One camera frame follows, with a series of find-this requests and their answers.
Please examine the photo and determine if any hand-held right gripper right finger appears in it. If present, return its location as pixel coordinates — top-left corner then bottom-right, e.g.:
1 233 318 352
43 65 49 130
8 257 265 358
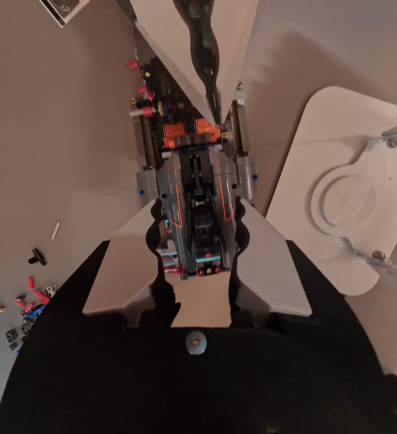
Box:
228 197 313 328

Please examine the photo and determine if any lego sticker sheet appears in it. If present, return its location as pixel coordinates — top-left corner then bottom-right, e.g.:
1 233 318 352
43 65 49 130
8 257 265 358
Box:
38 0 91 28

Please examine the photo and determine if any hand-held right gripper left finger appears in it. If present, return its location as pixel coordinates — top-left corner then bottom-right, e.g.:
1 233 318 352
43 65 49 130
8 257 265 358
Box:
83 198 182 328

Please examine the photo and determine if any pile of loose lego pieces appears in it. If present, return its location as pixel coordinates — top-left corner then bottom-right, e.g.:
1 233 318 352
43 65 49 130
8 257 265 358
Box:
0 276 58 352

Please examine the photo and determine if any large lego car chassis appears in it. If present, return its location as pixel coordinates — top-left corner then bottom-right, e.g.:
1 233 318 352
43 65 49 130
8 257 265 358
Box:
127 56 259 207

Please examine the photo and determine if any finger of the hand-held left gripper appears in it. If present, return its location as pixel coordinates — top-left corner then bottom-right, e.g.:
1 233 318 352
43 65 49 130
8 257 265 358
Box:
129 0 217 125
198 0 261 125

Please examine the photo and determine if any black lego cross piece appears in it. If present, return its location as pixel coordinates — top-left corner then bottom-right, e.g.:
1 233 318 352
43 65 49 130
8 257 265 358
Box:
28 248 48 266

